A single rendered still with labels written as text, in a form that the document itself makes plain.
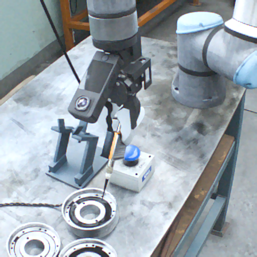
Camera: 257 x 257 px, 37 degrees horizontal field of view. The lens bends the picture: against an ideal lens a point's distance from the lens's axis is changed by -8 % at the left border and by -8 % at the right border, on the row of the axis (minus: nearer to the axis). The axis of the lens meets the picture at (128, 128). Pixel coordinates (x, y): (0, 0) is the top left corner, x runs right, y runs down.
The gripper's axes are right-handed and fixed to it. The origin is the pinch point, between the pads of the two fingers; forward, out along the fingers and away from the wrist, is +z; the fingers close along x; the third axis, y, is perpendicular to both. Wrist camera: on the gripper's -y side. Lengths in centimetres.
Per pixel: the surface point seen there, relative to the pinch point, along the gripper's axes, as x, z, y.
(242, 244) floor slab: -20, 93, 54
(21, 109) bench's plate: 39.9, 13.1, 11.0
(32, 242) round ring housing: 5.9, 11.3, -21.9
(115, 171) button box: 1.4, 9.0, 0.4
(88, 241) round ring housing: -3.7, 9.7, -16.5
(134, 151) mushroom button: -0.8, 5.8, 4.1
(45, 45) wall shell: 168, 80, 145
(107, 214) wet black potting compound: -2.7, 10.3, -9.0
